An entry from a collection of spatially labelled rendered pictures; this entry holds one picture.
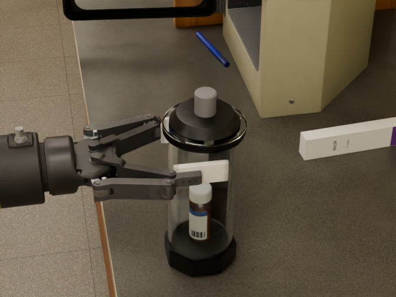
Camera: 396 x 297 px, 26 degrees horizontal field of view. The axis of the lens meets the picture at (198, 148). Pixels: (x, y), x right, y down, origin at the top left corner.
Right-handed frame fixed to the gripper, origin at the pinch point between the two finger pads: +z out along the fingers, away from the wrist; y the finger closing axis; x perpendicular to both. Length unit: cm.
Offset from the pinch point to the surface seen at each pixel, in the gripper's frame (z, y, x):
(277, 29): 19.7, 32.6, 0.6
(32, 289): -28, 96, 113
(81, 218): -12, 125, 112
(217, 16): 18, 70, 16
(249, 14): 22, 58, 10
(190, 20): 12, 70, 17
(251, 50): 18.6, 43.6, 10.5
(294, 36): 22.8, 32.5, 2.3
